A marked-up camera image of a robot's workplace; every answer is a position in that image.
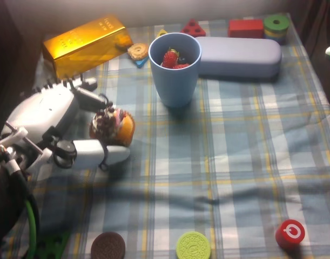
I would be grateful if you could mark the green triangle block with holes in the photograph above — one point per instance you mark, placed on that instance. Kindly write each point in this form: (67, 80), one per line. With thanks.
(55, 246)

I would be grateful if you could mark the blue yellow plaid cloth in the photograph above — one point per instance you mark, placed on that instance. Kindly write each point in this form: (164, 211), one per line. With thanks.
(208, 162)

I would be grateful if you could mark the green sandwich cookie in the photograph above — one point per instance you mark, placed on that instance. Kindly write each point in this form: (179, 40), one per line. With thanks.
(193, 245)

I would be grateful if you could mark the brown sandwich cookie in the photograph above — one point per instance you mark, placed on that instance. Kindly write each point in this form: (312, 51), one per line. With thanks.
(108, 246)

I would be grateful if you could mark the red triangle block with holes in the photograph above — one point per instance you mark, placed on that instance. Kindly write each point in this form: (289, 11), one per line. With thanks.
(193, 28)

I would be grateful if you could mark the red rectangular block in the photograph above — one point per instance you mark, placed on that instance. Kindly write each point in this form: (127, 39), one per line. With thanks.
(245, 28)

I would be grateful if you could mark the cupcake with dark grapes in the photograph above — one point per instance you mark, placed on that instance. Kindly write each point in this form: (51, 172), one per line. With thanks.
(124, 129)

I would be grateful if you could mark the grey purple glasses case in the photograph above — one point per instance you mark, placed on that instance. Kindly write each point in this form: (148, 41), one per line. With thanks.
(237, 58)

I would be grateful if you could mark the small yellow triangle block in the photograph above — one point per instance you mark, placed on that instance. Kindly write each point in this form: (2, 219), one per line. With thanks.
(162, 33)

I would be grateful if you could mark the small blue flat block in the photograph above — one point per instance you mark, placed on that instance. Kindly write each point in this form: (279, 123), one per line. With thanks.
(141, 63)

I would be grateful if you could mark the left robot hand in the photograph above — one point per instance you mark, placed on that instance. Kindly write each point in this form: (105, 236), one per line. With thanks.
(46, 110)

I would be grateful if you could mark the red cylinder with white symbol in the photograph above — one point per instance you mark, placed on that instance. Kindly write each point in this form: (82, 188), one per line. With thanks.
(289, 232)

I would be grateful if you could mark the light blue cup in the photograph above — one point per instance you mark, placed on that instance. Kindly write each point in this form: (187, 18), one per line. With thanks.
(175, 86)

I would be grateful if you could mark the shiny gold bar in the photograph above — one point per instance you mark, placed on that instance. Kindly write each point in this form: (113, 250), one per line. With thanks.
(83, 46)

